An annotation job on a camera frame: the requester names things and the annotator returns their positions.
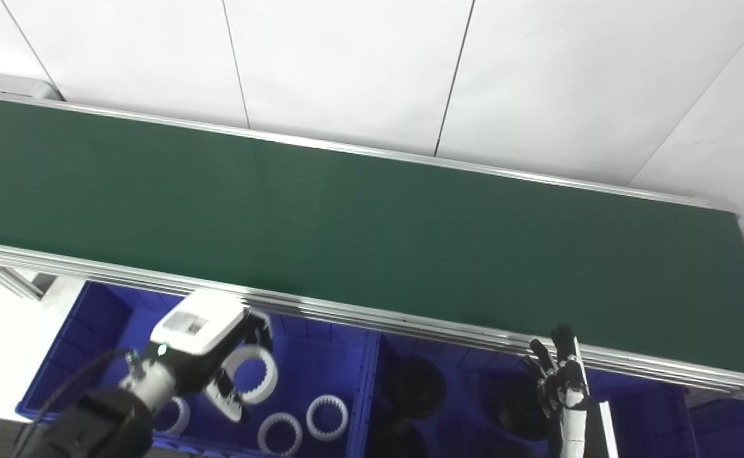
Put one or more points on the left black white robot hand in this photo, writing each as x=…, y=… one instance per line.
x=197, y=324

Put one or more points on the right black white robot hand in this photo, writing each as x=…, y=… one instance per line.
x=569, y=407

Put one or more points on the black round part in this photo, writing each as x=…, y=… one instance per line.
x=397, y=442
x=518, y=410
x=416, y=388

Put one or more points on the blue bin with black parts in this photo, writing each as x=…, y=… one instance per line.
x=467, y=375

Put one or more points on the blue bin with white rings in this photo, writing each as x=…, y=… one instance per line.
x=321, y=356

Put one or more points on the aluminium conveyor leg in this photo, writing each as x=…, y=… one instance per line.
x=13, y=283

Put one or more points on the green conveyor belt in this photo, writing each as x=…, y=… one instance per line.
x=372, y=242

